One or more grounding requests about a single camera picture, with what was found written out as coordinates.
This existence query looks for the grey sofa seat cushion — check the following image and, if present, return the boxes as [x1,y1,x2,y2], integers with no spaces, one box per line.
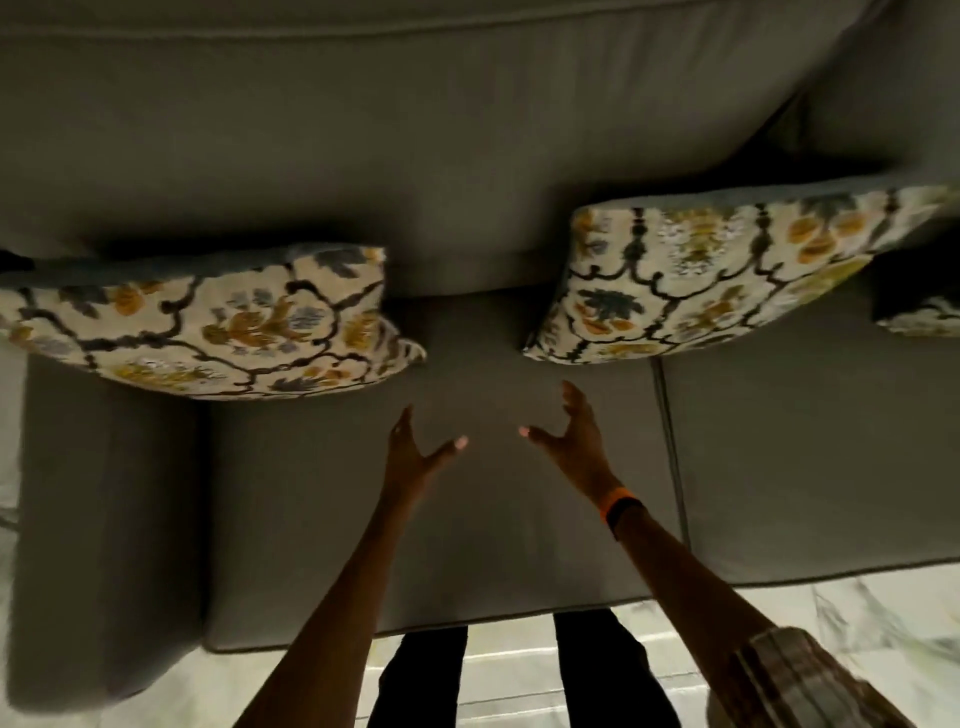
[654,276,960,588]
[201,288,688,655]

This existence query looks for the person's left forearm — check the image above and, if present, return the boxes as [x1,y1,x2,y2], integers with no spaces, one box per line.
[234,498,423,728]

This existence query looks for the black trousers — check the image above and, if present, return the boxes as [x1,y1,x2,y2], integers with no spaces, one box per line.
[366,608,684,728]

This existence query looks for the orange and black wristband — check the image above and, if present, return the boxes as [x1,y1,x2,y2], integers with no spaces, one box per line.
[599,486,647,543]

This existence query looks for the person's left hand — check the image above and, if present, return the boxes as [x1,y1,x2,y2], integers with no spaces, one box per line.
[381,405,471,514]

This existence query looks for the grey fabric sofa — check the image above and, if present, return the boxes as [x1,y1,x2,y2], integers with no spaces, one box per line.
[0,0,960,715]

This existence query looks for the plaid shirt sleeve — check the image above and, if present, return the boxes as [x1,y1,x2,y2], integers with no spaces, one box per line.
[705,626,918,728]

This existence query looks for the grey sofa back cushion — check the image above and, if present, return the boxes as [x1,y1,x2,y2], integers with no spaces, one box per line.
[0,0,882,300]
[761,0,960,198]

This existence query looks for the person's right hand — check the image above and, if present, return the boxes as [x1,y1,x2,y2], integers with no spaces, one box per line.
[519,380,625,513]

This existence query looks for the floral patterned throw pillow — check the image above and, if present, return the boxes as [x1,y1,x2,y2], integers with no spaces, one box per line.
[0,243,428,403]
[522,183,960,367]
[872,247,960,339]

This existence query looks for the person's right forearm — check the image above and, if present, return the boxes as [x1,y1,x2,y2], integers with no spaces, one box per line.
[613,507,781,723]

